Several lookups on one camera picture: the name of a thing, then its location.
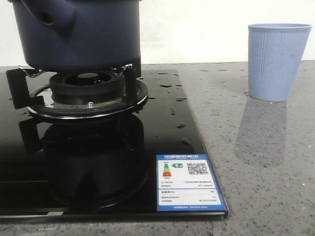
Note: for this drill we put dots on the dark blue cooking pot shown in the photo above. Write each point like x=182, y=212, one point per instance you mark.
x=79, y=35

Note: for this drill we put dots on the light blue ribbed cup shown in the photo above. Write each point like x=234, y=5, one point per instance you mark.
x=275, y=51

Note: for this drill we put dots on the black pot support grate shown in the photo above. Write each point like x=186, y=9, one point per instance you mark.
x=40, y=102

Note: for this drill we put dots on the blue white energy label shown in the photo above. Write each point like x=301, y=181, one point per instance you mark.
x=186, y=182

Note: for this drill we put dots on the black gas burner head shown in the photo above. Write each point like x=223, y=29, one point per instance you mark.
x=81, y=88

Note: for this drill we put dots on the black glass gas stove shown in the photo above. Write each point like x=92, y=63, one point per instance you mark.
x=96, y=169

